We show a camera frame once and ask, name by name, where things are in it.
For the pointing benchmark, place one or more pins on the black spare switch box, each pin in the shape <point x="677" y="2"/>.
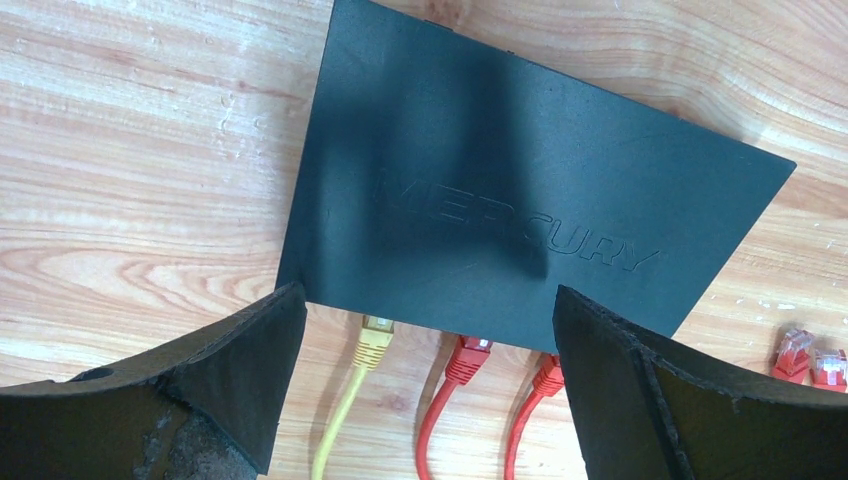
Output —
<point x="452" y="185"/>

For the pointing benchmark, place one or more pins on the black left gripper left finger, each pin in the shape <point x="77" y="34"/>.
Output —
<point x="203" y="406"/>

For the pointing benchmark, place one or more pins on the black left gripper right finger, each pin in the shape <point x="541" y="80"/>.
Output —
<point x="645" y="406"/>

